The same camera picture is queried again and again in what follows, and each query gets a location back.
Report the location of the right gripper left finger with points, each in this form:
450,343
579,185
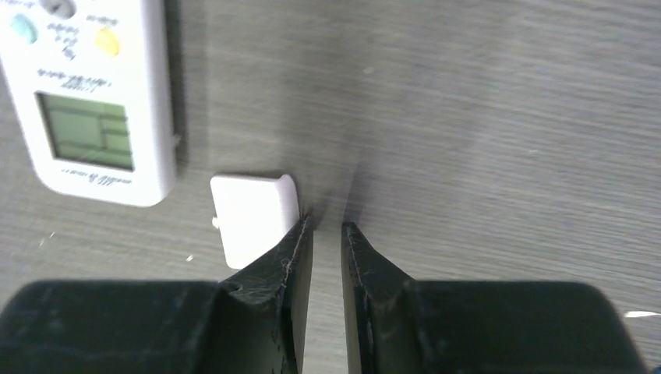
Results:
252,322

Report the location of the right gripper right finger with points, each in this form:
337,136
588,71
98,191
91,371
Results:
397,324

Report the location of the white battery cover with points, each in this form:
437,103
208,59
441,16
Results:
252,214

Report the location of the small white remote control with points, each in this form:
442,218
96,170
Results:
90,85

